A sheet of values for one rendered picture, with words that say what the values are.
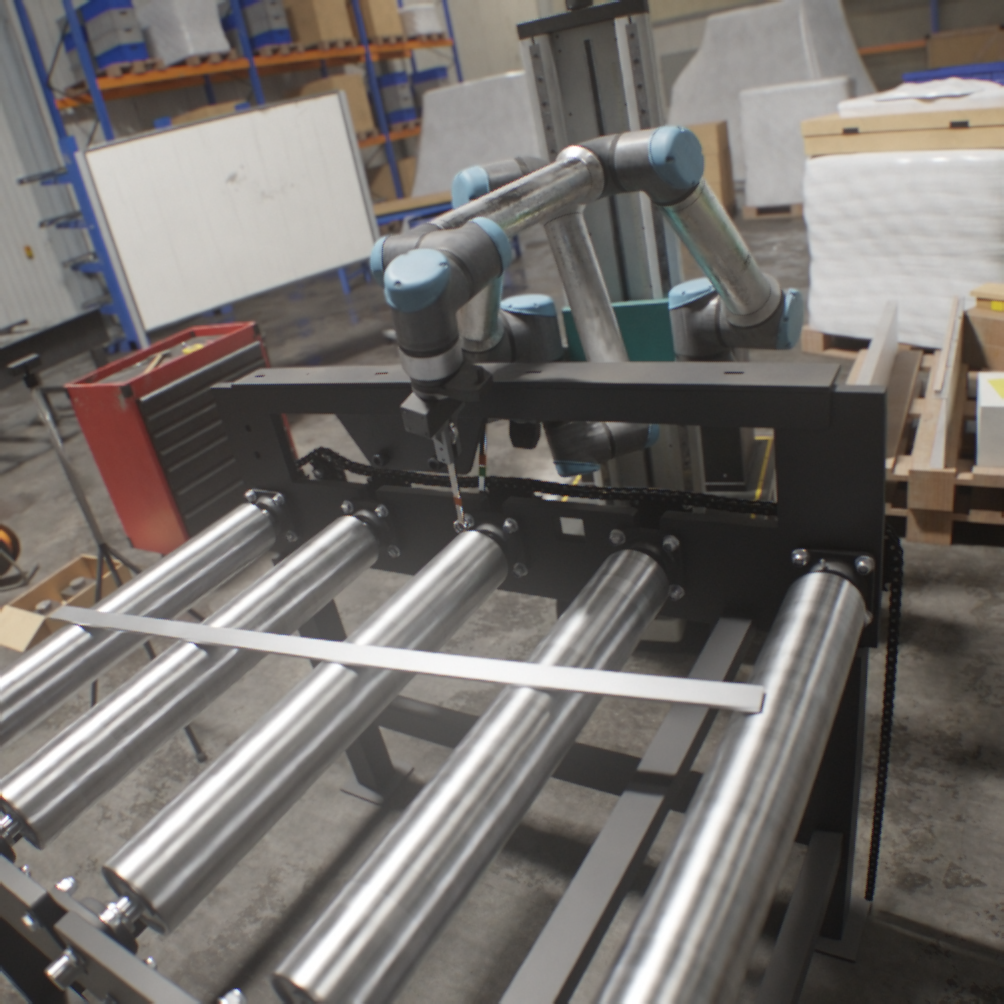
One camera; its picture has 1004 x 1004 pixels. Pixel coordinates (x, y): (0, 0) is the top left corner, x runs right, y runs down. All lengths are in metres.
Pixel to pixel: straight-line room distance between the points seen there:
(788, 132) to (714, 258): 7.48
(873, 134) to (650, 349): 2.42
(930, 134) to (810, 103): 4.95
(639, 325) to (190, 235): 4.05
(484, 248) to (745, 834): 0.83
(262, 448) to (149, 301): 4.08
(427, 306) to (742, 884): 0.78
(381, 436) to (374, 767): 1.03
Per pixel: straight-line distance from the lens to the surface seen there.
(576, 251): 1.76
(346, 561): 1.53
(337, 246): 6.21
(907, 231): 4.42
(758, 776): 0.90
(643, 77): 2.27
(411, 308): 1.11
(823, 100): 9.24
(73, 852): 2.64
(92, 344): 6.81
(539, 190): 1.53
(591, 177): 1.65
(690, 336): 2.15
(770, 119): 9.33
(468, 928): 1.96
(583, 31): 2.35
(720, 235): 1.80
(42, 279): 12.21
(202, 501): 3.54
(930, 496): 2.93
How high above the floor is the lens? 1.57
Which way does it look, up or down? 26 degrees down
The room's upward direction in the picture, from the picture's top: 13 degrees counter-clockwise
